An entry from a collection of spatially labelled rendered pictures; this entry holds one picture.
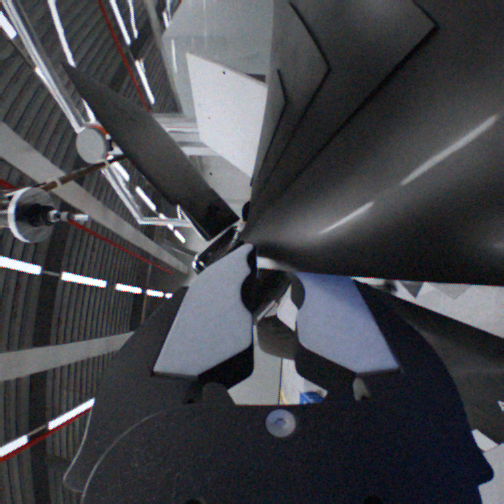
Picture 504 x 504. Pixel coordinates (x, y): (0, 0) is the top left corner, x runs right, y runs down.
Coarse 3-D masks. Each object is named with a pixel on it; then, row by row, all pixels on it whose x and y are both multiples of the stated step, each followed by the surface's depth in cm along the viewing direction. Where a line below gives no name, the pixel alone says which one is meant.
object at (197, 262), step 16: (224, 240) 29; (240, 240) 28; (208, 256) 28; (224, 256) 27; (272, 272) 27; (256, 288) 27; (272, 288) 28; (288, 288) 30; (256, 304) 27; (256, 320) 28
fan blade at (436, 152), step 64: (320, 0) 5; (384, 0) 3; (448, 0) 2; (320, 64) 6; (384, 64) 4; (448, 64) 3; (320, 128) 6; (384, 128) 4; (448, 128) 3; (256, 192) 14; (320, 192) 7; (384, 192) 5; (448, 192) 3; (320, 256) 7; (384, 256) 5; (448, 256) 3
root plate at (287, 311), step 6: (288, 294) 30; (282, 300) 30; (288, 300) 30; (282, 306) 30; (288, 306) 30; (294, 306) 29; (282, 312) 30; (288, 312) 30; (294, 312) 29; (282, 318) 30; (288, 318) 30; (294, 318) 29; (288, 324) 29; (294, 324) 29; (294, 330) 29
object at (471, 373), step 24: (408, 312) 21; (432, 312) 19; (432, 336) 19; (456, 336) 17; (480, 336) 16; (456, 360) 17; (480, 360) 16; (456, 384) 17; (480, 384) 16; (480, 408) 15; (480, 432) 15
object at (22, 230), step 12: (24, 192) 22; (36, 192) 24; (12, 204) 21; (24, 204) 22; (48, 204) 26; (12, 216) 21; (24, 216) 22; (12, 228) 21; (24, 228) 22; (36, 228) 24; (48, 228) 26; (24, 240) 23; (36, 240) 25
